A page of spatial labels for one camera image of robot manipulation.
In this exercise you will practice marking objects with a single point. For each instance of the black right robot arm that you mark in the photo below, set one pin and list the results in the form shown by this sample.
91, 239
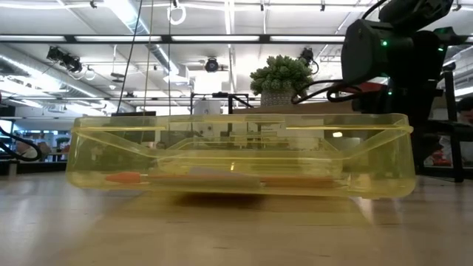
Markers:
425, 55

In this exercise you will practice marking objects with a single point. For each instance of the black overhead frame bar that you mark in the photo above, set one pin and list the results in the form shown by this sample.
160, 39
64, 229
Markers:
165, 38

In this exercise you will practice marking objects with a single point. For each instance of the white box device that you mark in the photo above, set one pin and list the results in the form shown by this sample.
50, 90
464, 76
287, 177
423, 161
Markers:
207, 109

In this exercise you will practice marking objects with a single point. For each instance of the person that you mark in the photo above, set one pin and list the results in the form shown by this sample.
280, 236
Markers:
26, 149

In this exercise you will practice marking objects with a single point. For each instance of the small orange cap eraser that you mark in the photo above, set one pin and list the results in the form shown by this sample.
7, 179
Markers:
122, 177

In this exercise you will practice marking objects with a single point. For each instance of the yellow transparent pencil case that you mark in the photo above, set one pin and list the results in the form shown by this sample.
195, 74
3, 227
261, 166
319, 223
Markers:
111, 147

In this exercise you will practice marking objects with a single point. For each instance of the black monitor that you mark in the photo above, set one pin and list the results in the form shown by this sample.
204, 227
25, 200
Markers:
129, 114

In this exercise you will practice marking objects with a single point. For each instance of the black rail-mounted camera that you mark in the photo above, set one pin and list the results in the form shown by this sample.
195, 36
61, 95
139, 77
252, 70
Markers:
63, 59
306, 54

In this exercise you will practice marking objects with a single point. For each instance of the small green potted plant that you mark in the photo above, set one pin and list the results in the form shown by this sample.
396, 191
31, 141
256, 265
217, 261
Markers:
281, 77

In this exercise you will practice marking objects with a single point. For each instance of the black overhead camera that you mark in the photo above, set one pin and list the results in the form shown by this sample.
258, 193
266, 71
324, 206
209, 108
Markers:
211, 64

